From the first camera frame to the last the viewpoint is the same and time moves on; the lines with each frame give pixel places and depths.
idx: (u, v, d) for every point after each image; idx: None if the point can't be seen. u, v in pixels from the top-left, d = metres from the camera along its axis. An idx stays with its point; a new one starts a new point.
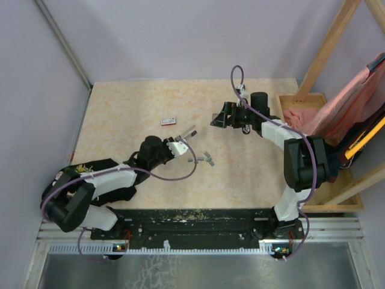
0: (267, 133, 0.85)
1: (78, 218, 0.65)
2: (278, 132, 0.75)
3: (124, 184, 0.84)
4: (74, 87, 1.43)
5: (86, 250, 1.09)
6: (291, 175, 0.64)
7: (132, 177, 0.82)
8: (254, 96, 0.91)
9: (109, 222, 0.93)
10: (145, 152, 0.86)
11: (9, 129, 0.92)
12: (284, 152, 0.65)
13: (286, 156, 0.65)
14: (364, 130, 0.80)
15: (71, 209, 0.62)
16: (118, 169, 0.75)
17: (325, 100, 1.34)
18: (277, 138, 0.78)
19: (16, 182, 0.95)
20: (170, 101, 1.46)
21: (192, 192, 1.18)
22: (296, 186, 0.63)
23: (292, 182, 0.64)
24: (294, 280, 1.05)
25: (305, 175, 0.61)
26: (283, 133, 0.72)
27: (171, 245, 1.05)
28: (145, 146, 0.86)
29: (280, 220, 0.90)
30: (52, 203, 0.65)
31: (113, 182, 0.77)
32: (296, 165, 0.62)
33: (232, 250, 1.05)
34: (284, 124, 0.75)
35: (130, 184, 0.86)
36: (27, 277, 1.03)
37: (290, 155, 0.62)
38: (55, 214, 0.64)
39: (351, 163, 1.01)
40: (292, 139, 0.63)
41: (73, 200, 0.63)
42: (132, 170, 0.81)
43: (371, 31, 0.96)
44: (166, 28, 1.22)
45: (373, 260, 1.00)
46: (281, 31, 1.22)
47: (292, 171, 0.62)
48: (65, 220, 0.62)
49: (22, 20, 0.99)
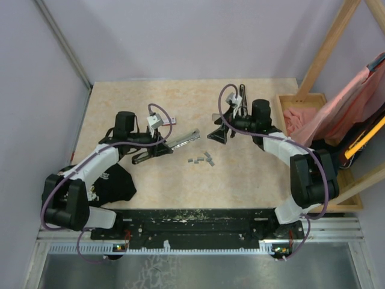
0: (267, 147, 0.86)
1: (82, 214, 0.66)
2: (281, 147, 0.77)
3: (112, 161, 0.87)
4: (74, 87, 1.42)
5: (84, 250, 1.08)
6: (299, 193, 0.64)
7: (115, 152, 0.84)
8: (255, 106, 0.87)
9: (109, 218, 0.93)
10: (121, 124, 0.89)
11: (9, 129, 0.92)
12: (292, 170, 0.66)
13: (294, 174, 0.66)
14: (364, 130, 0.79)
15: (73, 208, 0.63)
16: (97, 152, 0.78)
17: (325, 100, 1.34)
18: (280, 152, 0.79)
19: (15, 182, 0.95)
20: (170, 101, 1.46)
21: (192, 192, 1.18)
22: (305, 205, 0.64)
23: (299, 200, 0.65)
24: (294, 281, 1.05)
25: (316, 192, 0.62)
26: (288, 148, 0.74)
27: (171, 245, 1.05)
28: (121, 116, 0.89)
29: (280, 223, 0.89)
30: (53, 211, 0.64)
31: (99, 167, 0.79)
32: (305, 183, 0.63)
33: (232, 250, 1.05)
34: (286, 138, 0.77)
35: (117, 159, 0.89)
36: (27, 277, 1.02)
37: (298, 172, 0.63)
38: (59, 220, 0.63)
39: (351, 163, 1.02)
40: (299, 157, 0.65)
41: (70, 200, 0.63)
42: (111, 147, 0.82)
43: (371, 31, 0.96)
44: (166, 29, 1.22)
45: (373, 260, 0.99)
46: (281, 31, 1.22)
47: (301, 188, 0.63)
48: (74, 219, 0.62)
49: (23, 20, 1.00)
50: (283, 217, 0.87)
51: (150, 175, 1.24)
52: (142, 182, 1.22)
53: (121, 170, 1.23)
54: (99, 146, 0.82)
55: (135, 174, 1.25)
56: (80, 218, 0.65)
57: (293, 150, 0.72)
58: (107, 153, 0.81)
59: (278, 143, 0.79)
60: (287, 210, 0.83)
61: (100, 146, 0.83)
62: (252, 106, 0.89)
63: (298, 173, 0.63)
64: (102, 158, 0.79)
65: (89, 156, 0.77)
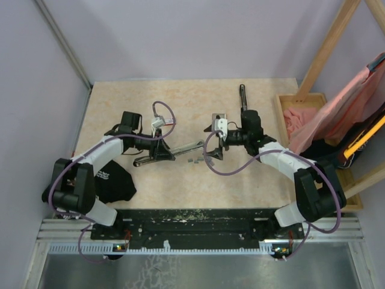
0: (264, 160, 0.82)
1: (89, 198, 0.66)
2: (281, 159, 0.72)
3: (116, 152, 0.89)
4: (74, 87, 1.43)
5: (85, 250, 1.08)
6: (308, 209, 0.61)
7: (120, 143, 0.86)
8: (246, 118, 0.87)
9: (111, 215, 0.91)
10: (127, 120, 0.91)
11: (9, 129, 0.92)
12: (297, 185, 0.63)
13: (299, 191, 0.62)
14: (363, 130, 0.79)
15: (81, 189, 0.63)
16: (103, 141, 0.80)
17: (325, 100, 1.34)
18: (279, 165, 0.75)
19: (15, 182, 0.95)
20: (170, 101, 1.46)
21: (192, 192, 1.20)
22: (314, 218, 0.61)
23: (310, 217, 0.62)
24: (293, 281, 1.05)
25: (326, 205, 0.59)
26: (288, 161, 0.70)
27: (171, 245, 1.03)
28: (128, 113, 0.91)
29: (282, 225, 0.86)
30: (61, 195, 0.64)
31: (106, 155, 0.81)
32: (314, 198, 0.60)
33: (232, 250, 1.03)
34: (284, 150, 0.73)
35: (121, 150, 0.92)
36: (27, 277, 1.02)
37: (305, 189, 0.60)
38: (67, 203, 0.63)
39: (351, 163, 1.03)
40: (303, 173, 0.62)
41: (79, 182, 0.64)
42: (117, 138, 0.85)
43: (371, 32, 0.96)
44: (166, 28, 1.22)
45: (373, 260, 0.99)
46: (281, 31, 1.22)
47: (310, 205, 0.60)
48: (81, 201, 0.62)
49: (23, 19, 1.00)
50: (284, 220, 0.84)
51: (150, 175, 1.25)
52: (142, 182, 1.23)
53: (121, 170, 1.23)
54: (104, 137, 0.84)
55: (135, 174, 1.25)
56: (87, 201, 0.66)
57: (294, 163, 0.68)
58: (113, 143, 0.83)
59: (277, 156, 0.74)
60: (289, 215, 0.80)
61: (106, 136, 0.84)
62: (242, 118, 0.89)
63: (304, 189, 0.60)
64: (108, 147, 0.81)
65: (96, 144, 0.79)
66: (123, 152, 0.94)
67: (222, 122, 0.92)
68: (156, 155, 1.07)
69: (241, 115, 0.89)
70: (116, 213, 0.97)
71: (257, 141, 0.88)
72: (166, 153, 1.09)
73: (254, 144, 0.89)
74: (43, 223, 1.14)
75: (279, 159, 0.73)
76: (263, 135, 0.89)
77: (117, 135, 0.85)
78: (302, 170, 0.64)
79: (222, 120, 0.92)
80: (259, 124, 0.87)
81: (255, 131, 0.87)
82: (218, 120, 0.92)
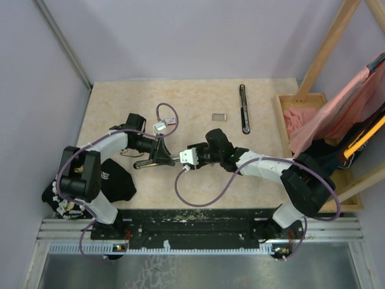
0: (245, 171, 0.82)
1: (95, 185, 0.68)
2: (261, 167, 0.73)
3: (120, 147, 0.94)
4: (74, 87, 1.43)
5: (87, 250, 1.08)
6: (307, 206, 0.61)
7: (125, 137, 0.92)
8: (212, 139, 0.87)
9: (111, 213, 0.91)
10: (132, 121, 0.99)
11: (9, 130, 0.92)
12: (289, 188, 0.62)
13: (292, 192, 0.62)
14: (364, 130, 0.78)
15: (88, 176, 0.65)
16: (109, 134, 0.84)
17: (325, 100, 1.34)
18: (261, 173, 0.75)
19: (15, 182, 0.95)
20: (170, 100, 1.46)
21: (192, 192, 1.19)
22: (316, 211, 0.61)
23: (311, 211, 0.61)
24: (294, 281, 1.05)
25: (320, 194, 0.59)
26: (269, 165, 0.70)
27: (171, 245, 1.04)
28: (133, 116, 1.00)
29: (284, 226, 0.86)
30: (68, 182, 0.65)
31: (112, 147, 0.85)
32: (308, 194, 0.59)
33: (231, 250, 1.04)
34: (261, 157, 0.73)
35: (125, 146, 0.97)
36: (27, 278, 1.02)
37: (297, 188, 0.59)
38: (74, 189, 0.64)
39: (351, 163, 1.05)
40: (288, 173, 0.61)
41: (86, 168, 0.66)
42: (123, 132, 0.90)
43: (371, 32, 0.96)
44: (165, 27, 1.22)
45: (373, 260, 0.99)
46: (281, 31, 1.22)
47: (307, 201, 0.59)
48: (88, 187, 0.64)
49: (23, 18, 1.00)
50: (286, 221, 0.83)
51: (150, 176, 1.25)
52: (142, 182, 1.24)
53: (122, 170, 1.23)
54: (110, 130, 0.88)
55: (135, 174, 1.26)
56: (92, 188, 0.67)
57: (275, 166, 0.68)
58: (120, 136, 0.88)
59: (257, 165, 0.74)
60: (288, 215, 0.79)
61: (112, 130, 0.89)
62: (208, 141, 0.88)
63: (296, 189, 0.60)
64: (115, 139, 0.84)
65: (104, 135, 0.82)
66: (125, 147, 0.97)
67: (186, 153, 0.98)
68: (155, 157, 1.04)
69: (206, 138, 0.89)
70: (116, 211, 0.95)
71: (231, 156, 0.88)
72: (166, 156, 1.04)
73: (228, 159, 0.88)
74: (43, 223, 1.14)
75: (260, 167, 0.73)
76: (233, 149, 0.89)
77: (121, 129, 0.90)
78: (286, 171, 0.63)
79: (184, 152, 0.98)
80: (226, 140, 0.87)
81: (225, 147, 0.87)
82: (181, 152, 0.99)
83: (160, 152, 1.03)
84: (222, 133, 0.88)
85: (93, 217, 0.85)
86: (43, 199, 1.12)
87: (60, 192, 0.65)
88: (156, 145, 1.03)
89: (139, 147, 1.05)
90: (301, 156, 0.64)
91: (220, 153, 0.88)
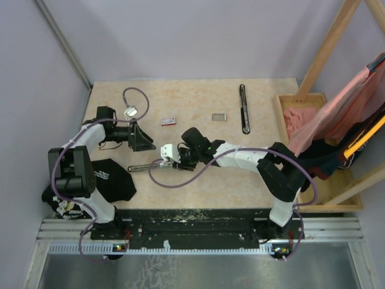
0: (222, 163, 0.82)
1: (91, 178, 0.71)
2: (238, 158, 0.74)
3: (100, 138, 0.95)
4: (74, 87, 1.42)
5: (87, 250, 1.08)
6: (283, 192, 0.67)
7: (101, 128, 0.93)
8: (186, 136, 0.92)
9: (110, 211, 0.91)
10: (103, 113, 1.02)
11: (9, 130, 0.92)
12: (266, 176, 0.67)
13: (269, 180, 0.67)
14: (364, 130, 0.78)
15: (82, 170, 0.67)
16: (85, 129, 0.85)
17: (325, 100, 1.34)
18: (238, 163, 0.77)
19: (15, 182, 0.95)
20: (170, 101, 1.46)
21: (192, 192, 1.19)
22: (290, 195, 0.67)
23: (287, 196, 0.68)
24: (294, 280, 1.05)
25: (295, 180, 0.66)
26: (245, 156, 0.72)
27: (171, 245, 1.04)
28: (103, 108, 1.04)
29: (283, 224, 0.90)
30: (65, 182, 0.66)
31: (91, 141, 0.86)
32: (283, 181, 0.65)
33: (232, 250, 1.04)
34: (237, 148, 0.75)
35: (104, 137, 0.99)
36: (27, 277, 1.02)
37: (274, 177, 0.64)
38: (73, 187, 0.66)
39: (351, 163, 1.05)
40: (264, 162, 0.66)
41: (76, 164, 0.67)
42: (97, 124, 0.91)
43: (370, 32, 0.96)
44: (165, 28, 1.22)
45: (373, 260, 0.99)
46: (281, 31, 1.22)
47: (283, 188, 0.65)
48: (86, 180, 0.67)
49: (24, 18, 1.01)
50: (282, 218, 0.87)
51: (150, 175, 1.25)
52: (142, 182, 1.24)
53: (121, 170, 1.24)
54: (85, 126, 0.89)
55: (135, 174, 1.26)
56: (89, 181, 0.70)
57: (251, 156, 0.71)
58: (96, 128, 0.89)
59: (233, 156, 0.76)
60: (281, 211, 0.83)
61: (86, 124, 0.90)
62: (184, 139, 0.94)
63: (273, 177, 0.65)
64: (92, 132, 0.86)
65: (80, 131, 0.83)
66: (104, 138, 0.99)
67: (166, 147, 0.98)
68: (135, 146, 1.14)
69: (182, 138, 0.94)
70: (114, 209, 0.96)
71: (208, 149, 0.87)
72: (145, 143, 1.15)
73: (206, 152, 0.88)
74: (43, 223, 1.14)
75: (236, 158, 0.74)
76: (210, 144, 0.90)
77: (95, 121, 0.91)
78: (262, 159, 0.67)
79: (165, 147, 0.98)
80: (200, 135, 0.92)
81: (201, 142, 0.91)
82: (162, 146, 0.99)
83: (138, 139, 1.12)
84: (197, 130, 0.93)
85: (93, 216, 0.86)
86: (43, 199, 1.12)
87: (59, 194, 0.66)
88: (131, 132, 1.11)
89: (115, 136, 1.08)
90: (275, 145, 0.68)
91: (197, 149, 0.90)
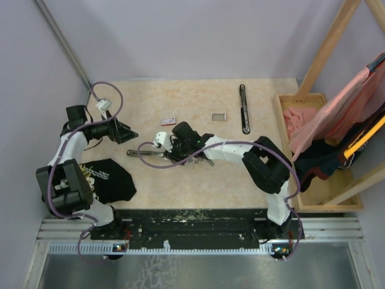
0: (210, 155, 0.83)
1: (88, 189, 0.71)
2: (225, 151, 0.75)
3: (85, 145, 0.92)
4: (74, 87, 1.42)
5: (86, 250, 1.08)
6: (268, 183, 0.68)
7: (83, 135, 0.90)
8: (176, 130, 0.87)
9: (108, 212, 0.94)
10: (75, 114, 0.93)
11: (9, 130, 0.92)
12: (251, 168, 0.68)
13: (254, 172, 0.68)
14: (364, 130, 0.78)
15: (76, 183, 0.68)
16: (67, 139, 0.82)
17: (325, 100, 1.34)
18: (225, 156, 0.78)
19: (15, 182, 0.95)
20: (170, 101, 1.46)
21: (192, 192, 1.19)
22: (275, 187, 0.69)
23: (272, 188, 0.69)
24: (294, 281, 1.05)
25: (278, 173, 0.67)
26: (232, 149, 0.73)
27: (171, 245, 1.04)
28: (72, 107, 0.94)
29: (280, 223, 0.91)
30: (62, 200, 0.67)
31: (77, 150, 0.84)
32: (267, 173, 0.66)
33: (232, 250, 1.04)
34: (225, 141, 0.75)
35: (86, 143, 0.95)
36: (27, 277, 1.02)
37: (258, 168, 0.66)
38: (71, 203, 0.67)
39: (351, 163, 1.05)
40: (249, 155, 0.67)
41: (69, 178, 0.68)
42: (77, 131, 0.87)
43: (371, 32, 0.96)
44: (165, 28, 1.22)
45: (373, 260, 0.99)
46: (281, 31, 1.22)
47: (267, 179, 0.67)
48: (82, 192, 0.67)
49: (24, 18, 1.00)
50: (277, 216, 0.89)
51: (150, 176, 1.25)
52: (142, 182, 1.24)
53: (121, 170, 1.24)
54: (64, 136, 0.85)
55: (135, 174, 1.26)
56: (87, 192, 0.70)
57: (238, 150, 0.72)
58: (79, 136, 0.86)
59: (221, 149, 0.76)
60: (278, 211, 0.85)
61: (66, 135, 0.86)
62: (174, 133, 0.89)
63: (257, 169, 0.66)
64: (75, 141, 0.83)
65: (63, 144, 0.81)
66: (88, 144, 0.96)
67: (160, 135, 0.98)
68: (119, 137, 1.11)
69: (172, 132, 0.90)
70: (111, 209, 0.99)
71: (197, 142, 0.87)
72: (127, 132, 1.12)
73: (195, 145, 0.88)
74: (43, 223, 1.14)
75: (223, 151, 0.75)
76: (199, 137, 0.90)
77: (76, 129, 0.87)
78: (248, 153, 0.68)
79: (158, 134, 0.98)
80: (190, 130, 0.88)
81: (191, 136, 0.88)
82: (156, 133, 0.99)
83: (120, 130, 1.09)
84: (187, 124, 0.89)
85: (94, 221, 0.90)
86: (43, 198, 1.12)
87: (59, 212, 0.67)
88: (111, 126, 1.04)
89: (94, 133, 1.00)
90: (260, 139, 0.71)
91: (186, 143, 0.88)
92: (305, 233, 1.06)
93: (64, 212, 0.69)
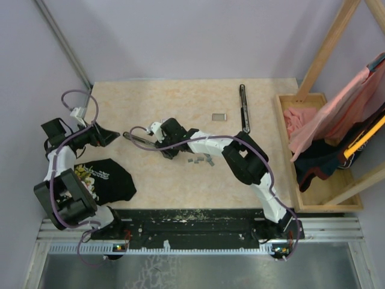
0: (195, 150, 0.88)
1: (90, 197, 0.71)
2: (209, 144, 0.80)
3: (75, 158, 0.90)
4: (74, 87, 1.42)
5: (86, 251, 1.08)
6: (245, 176, 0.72)
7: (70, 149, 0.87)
8: (163, 124, 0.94)
9: (107, 214, 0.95)
10: (53, 130, 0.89)
11: (9, 129, 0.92)
12: (230, 163, 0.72)
13: (233, 165, 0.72)
14: (364, 130, 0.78)
15: (77, 192, 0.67)
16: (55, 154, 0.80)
17: (325, 100, 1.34)
18: (208, 150, 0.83)
19: (15, 182, 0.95)
20: (170, 100, 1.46)
21: (192, 192, 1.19)
22: (251, 179, 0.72)
23: (249, 180, 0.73)
24: (294, 281, 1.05)
25: (255, 165, 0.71)
26: (214, 144, 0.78)
27: (171, 245, 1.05)
28: (48, 123, 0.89)
29: (277, 221, 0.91)
30: (67, 211, 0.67)
31: (68, 162, 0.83)
32: (243, 165, 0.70)
33: (231, 250, 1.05)
34: (208, 136, 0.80)
35: (76, 155, 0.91)
36: (27, 277, 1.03)
37: (236, 161, 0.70)
38: (77, 212, 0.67)
39: (351, 163, 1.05)
40: (228, 150, 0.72)
41: (70, 188, 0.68)
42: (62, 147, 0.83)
43: (371, 32, 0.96)
44: (165, 28, 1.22)
45: (373, 260, 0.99)
46: (281, 31, 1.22)
47: (244, 171, 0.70)
48: (86, 198, 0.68)
49: (24, 18, 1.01)
50: (269, 211, 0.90)
51: (150, 176, 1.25)
52: (142, 182, 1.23)
53: (121, 170, 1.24)
54: (51, 154, 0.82)
55: (135, 174, 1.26)
56: (91, 199, 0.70)
57: (219, 143, 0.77)
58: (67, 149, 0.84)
59: (204, 143, 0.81)
60: (269, 206, 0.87)
61: (53, 152, 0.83)
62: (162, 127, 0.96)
63: (234, 161, 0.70)
64: (64, 155, 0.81)
65: (52, 159, 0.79)
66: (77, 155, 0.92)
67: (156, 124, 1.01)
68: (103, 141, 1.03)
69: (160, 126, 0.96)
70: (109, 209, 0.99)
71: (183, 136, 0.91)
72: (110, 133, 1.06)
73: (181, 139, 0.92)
74: (43, 223, 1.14)
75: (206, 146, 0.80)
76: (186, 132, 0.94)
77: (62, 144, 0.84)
78: (227, 147, 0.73)
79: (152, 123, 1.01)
80: (177, 125, 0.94)
81: (178, 131, 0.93)
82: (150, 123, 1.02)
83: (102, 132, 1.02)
84: (175, 121, 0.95)
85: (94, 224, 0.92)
86: None
87: (67, 224, 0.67)
88: (91, 131, 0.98)
89: (77, 144, 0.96)
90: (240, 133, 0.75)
91: (173, 138, 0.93)
92: (305, 233, 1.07)
93: (71, 222, 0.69)
